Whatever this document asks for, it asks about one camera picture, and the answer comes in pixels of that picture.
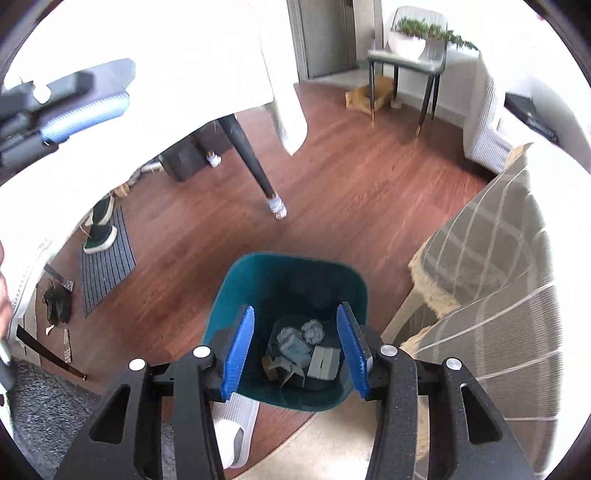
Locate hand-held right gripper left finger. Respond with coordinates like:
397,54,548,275
53,305,257,480

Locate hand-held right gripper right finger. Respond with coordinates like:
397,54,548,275
336,301,536,480

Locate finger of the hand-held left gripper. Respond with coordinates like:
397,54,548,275
0,58,137,176

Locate white paper box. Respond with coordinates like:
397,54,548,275
305,345,341,381

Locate teal trash bin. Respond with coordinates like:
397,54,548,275
203,251,370,414

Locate brown cardboard scrap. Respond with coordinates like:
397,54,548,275
262,353,305,386

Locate crumpled grey paper ball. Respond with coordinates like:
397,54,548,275
300,319,326,344

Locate white slipper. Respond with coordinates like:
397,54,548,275
210,393,260,469

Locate white tablecloth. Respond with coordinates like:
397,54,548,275
0,0,309,333

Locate dark sneaker white sole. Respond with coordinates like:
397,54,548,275
85,196,115,227
83,224,118,253

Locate dark storage box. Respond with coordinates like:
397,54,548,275
159,117,238,183

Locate black table leg wrapped foot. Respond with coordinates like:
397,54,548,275
221,114,288,221
199,122,222,168

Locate striped grey doormat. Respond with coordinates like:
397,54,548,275
82,206,138,318

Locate grey shaggy rug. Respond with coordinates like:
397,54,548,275
9,357,176,480

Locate white striped sofa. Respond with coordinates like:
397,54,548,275
463,51,591,174

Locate grey door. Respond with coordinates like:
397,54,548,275
286,0,384,83

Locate flat cardboard box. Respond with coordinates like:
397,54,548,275
345,76,394,112

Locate grey chair black legs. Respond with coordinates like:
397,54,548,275
367,6,448,139

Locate black bag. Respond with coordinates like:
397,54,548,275
503,92,559,141

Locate potted plant white pot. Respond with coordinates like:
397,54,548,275
390,17,478,60

